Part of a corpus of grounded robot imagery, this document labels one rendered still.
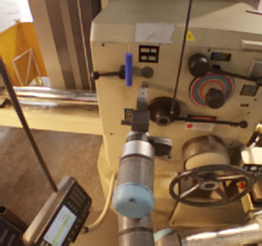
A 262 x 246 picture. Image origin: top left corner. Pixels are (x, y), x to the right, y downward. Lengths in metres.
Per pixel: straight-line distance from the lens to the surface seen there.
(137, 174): 0.44
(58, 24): 1.52
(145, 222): 0.54
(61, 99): 1.40
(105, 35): 0.73
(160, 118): 0.79
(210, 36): 0.75
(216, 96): 0.73
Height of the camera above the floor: 2.11
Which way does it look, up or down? 42 degrees down
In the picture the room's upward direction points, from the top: straight up
